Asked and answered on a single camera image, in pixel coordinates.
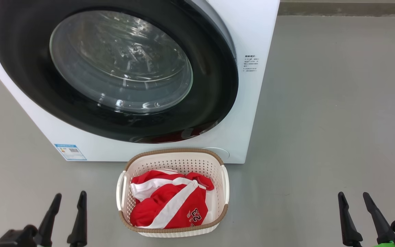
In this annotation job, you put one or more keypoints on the white front-load washing machine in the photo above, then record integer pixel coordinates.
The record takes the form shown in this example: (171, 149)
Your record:
(255, 31)

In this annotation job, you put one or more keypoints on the red and white jersey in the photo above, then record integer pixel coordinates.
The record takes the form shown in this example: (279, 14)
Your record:
(156, 206)

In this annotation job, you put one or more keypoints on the black round glass washer door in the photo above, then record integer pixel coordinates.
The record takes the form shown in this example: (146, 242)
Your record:
(22, 61)

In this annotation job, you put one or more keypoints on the cream perforated laundry basket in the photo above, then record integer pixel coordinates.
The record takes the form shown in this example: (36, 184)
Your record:
(183, 161)

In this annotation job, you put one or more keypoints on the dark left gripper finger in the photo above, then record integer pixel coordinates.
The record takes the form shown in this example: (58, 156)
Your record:
(48, 226)
(80, 230)

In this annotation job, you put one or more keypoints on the round white filter cover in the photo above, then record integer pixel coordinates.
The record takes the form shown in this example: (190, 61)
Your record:
(221, 152)

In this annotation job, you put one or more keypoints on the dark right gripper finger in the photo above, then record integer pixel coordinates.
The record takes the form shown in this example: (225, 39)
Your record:
(350, 233)
(381, 230)

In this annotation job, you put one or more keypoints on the white paper label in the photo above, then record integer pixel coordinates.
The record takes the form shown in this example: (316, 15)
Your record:
(70, 152)

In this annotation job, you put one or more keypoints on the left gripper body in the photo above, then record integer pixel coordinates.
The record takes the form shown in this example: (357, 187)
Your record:
(17, 238)

